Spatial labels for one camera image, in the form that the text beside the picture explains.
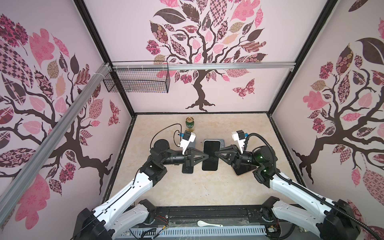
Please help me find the white slotted cable duct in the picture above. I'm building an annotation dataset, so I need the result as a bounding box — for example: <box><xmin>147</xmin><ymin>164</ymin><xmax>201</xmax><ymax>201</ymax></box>
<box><xmin>117</xmin><ymin>226</ymin><xmax>267</xmax><ymax>240</ymax></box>

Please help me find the white plastic spoon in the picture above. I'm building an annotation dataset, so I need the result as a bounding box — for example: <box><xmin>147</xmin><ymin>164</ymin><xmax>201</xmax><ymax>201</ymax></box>
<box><xmin>197</xmin><ymin>220</ymin><xmax>224</xmax><ymax>228</ymax></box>

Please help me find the left black thin cable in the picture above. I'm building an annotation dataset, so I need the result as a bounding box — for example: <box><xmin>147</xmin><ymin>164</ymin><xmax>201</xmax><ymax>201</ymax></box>
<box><xmin>149</xmin><ymin>123</ymin><xmax>184</xmax><ymax>149</ymax></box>

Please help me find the black wire basket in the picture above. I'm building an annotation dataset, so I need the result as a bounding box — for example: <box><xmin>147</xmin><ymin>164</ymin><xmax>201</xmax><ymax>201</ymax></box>
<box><xmin>103</xmin><ymin>60</ymin><xmax>171</xmax><ymax>94</ymax></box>

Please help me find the black phone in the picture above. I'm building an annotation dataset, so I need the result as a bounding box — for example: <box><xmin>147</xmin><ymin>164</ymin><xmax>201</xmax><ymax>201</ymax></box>
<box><xmin>234</xmin><ymin>165</ymin><xmax>257</xmax><ymax>176</ymax></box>
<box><xmin>182</xmin><ymin>166</ymin><xmax>194</xmax><ymax>174</ymax></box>
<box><xmin>202</xmin><ymin>140</ymin><xmax>221</xmax><ymax>171</ymax></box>

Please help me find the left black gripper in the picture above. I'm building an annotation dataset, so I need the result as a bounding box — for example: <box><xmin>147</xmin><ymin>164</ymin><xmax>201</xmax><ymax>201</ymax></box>
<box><xmin>161</xmin><ymin>146</ymin><xmax>209</xmax><ymax>170</ymax></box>

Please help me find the silver aluminium bar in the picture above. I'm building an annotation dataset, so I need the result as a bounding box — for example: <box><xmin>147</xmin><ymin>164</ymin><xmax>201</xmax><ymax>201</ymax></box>
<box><xmin>1</xmin><ymin>63</ymin><xmax>111</xmax><ymax>224</ymax></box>
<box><xmin>113</xmin><ymin>62</ymin><xmax>296</xmax><ymax>71</ymax></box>

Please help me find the silver aluminium bar back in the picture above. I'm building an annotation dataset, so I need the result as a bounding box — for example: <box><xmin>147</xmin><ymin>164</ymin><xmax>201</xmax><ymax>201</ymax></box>
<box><xmin>113</xmin><ymin>62</ymin><xmax>296</xmax><ymax>71</ymax></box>

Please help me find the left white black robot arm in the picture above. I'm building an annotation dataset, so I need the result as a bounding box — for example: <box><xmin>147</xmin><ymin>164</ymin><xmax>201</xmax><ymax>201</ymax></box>
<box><xmin>72</xmin><ymin>139</ymin><xmax>209</xmax><ymax>240</ymax></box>

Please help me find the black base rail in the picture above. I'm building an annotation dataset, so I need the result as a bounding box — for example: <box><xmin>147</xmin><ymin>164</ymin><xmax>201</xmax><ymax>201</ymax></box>
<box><xmin>134</xmin><ymin>205</ymin><xmax>275</xmax><ymax>227</ymax></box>

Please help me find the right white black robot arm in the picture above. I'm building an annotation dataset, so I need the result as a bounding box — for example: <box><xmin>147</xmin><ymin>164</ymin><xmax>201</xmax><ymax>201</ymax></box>
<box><xmin>215</xmin><ymin>145</ymin><xmax>361</xmax><ymax>240</ymax></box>

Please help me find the right black corrugated cable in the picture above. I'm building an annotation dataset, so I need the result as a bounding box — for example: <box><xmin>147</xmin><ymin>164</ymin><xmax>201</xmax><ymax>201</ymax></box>
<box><xmin>244</xmin><ymin>132</ymin><xmax>382</xmax><ymax>240</ymax></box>

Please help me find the silver aluminium bar left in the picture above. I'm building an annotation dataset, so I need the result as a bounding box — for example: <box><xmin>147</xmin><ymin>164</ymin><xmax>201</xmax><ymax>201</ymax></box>
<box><xmin>1</xmin><ymin>63</ymin><xmax>111</xmax><ymax>224</ymax></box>

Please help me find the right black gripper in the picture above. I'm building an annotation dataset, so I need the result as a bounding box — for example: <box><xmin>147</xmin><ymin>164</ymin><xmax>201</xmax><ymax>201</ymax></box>
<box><xmin>215</xmin><ymin>145</ymin><xmax>262</xmax><ymax>172</ymax></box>

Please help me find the green gold drink can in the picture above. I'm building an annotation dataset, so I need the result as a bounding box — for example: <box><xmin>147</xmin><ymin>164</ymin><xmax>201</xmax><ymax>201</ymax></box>
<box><xmin>186</xmin><ymin>117</ymin><xmax>195</xmax><ymax>132</ymax></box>

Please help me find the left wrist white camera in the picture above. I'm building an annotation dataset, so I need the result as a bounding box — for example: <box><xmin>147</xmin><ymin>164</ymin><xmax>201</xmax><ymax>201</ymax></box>
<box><xmin>180</xmin><ymin>131</ymin><xmax>196</xmax><ymax>155</ymax></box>

